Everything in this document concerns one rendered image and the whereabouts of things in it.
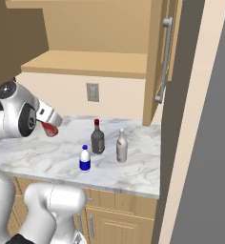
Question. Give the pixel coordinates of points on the beige tall side panel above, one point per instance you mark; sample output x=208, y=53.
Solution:
x=184, y=133

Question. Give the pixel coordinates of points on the light wood cabinet door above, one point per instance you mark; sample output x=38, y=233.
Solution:
x=152, y=63

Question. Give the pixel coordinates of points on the dark bottle with red cap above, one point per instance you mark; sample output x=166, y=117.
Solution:
x=98, y=139

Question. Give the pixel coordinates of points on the open wooden wall cabinet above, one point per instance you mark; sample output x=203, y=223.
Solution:
x=92, y=63

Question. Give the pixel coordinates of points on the red drink can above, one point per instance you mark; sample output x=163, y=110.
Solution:
x=51, y=129

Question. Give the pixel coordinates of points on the dark brown cabinet door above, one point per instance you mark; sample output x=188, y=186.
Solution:
x=12, y=35

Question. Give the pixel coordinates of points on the grey wall outlet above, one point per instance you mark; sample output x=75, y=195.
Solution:
x=92, y=92

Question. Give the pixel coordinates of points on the white bottle with blue label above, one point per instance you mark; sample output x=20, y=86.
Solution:
x=85, y=157

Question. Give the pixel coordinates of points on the wooden drawer front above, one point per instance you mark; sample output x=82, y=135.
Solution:
x=127, y=201

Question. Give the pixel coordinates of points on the wooden base cabinet door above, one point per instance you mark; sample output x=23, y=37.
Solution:
x=124, y=230
x=19, y=206

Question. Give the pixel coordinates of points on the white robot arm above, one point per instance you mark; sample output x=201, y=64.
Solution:
x=9, y=114

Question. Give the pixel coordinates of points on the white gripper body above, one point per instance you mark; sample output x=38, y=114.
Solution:
x=53, y=117

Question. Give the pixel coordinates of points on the pale beige bottle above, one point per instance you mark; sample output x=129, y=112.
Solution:
x=121, y=147

